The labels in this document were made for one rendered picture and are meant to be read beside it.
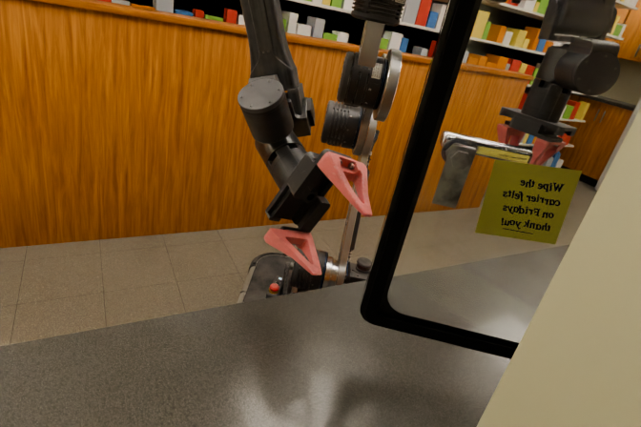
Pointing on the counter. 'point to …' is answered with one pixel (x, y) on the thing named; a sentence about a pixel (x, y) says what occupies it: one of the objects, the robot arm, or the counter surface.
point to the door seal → (426, 154)
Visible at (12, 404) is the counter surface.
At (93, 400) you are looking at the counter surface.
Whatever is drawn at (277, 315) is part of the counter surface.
